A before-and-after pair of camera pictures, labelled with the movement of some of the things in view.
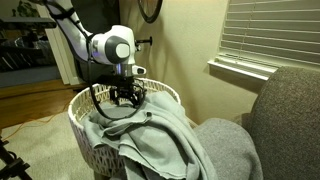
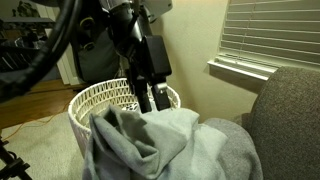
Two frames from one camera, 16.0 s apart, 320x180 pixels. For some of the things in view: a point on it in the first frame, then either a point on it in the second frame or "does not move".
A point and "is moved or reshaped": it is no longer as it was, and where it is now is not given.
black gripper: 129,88 → 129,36
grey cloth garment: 157,144 is moved or reshaped
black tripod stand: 15,167 does not move
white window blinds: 261,36 does not move
